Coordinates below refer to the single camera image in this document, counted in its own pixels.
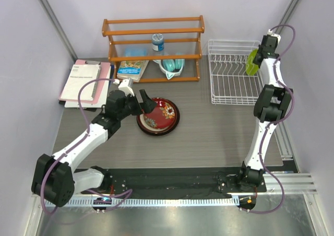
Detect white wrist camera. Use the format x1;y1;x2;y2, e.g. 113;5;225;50
113;78;135;97
267;29;281;44

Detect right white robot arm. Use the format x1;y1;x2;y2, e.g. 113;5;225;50
235;34;292;192

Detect purple cable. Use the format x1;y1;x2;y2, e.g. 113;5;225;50
245;24;297;214
40;78;120;216

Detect white slotted cable duct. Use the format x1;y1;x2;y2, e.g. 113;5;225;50
44;197;240;207

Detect white spiral manual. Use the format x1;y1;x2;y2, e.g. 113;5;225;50
59;64;101;101

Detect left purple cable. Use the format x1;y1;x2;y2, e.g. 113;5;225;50
40;78;120;216

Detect white wire dish rack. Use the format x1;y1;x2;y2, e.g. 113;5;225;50
207;39;262;105

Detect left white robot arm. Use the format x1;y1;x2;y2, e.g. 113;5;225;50
31;89;157;207

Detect dark patterned plate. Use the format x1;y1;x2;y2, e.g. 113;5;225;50
143;98;177;130

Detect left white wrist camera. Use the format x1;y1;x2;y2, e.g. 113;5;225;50
113;78;135;97

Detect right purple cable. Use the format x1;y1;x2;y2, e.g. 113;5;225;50
245;24;297;214

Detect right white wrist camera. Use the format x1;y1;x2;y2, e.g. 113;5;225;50
267;29;281;44

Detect white board under folder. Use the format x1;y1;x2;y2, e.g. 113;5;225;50
64;89;108;108

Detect pink folder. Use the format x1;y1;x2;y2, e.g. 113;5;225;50
59;60;112;103

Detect brown rimmed cream plate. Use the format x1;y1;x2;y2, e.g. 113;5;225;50
136;99;181;137

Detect orange wooden shelf rack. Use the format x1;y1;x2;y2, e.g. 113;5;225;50
102;15;205;83

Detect green plate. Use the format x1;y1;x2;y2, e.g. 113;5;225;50
246;49;259;76

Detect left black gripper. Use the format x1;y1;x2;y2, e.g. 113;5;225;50
117;90;157;120

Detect red rimmed grey plate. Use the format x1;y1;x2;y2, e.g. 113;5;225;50
136;97;180;135

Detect blue paperback book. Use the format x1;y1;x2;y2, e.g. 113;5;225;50
116;60;149;82

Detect light blue box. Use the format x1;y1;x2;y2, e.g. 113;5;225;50
124;48;147;57

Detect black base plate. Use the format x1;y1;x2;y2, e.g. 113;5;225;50
88;167;267;198

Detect blue lidded jar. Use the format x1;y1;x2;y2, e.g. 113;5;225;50
151;33;164;51

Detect teal cat ear headphones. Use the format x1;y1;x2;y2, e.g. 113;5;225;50
153;59;185;80

